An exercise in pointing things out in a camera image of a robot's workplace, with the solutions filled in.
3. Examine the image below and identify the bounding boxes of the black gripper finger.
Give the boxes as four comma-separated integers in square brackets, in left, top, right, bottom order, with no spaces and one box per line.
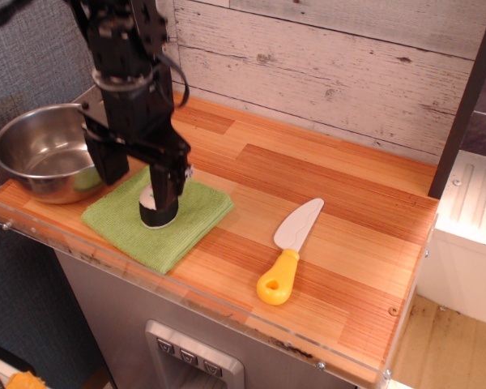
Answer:
[84,134,130,186]
[150,164,185,212]

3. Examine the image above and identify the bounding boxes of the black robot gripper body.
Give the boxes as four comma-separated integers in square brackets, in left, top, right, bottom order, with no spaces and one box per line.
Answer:
[79,87,190,178]

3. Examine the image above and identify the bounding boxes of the plush sushi roll toy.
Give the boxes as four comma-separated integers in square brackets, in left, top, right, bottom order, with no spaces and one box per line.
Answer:
[139,184,179,229]

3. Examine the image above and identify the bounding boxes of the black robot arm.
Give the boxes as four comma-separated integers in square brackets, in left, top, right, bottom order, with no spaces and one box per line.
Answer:
[69,1,191,213]

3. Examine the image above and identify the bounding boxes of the green folded cloth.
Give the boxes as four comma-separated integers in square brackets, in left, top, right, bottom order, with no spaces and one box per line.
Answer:
[81,167,234,274]

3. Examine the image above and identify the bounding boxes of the stainless steel bowl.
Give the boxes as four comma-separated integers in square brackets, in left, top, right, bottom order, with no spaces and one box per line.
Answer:
[0,103,104,204]

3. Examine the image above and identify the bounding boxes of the silver dispenser button panel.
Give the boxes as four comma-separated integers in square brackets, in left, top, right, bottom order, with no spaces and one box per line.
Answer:
[145,320,245,389]

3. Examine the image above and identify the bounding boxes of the clear acrylic edge guard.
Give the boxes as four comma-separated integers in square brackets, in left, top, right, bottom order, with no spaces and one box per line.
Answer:
[0,185,437,388]

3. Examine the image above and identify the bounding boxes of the white toy sink unit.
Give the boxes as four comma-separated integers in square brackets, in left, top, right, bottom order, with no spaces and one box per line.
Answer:
[417,152,486,323]

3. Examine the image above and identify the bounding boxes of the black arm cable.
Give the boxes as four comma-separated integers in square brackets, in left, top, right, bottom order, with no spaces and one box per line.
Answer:
[156,52,190,109]

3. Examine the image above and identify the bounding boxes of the yellow handled toy knife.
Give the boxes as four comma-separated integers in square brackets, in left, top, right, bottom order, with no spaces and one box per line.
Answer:
[256,198,325,306]

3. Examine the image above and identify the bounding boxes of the dark right shelf post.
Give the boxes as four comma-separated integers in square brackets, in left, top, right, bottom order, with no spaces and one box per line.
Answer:
[428,30,486,199]

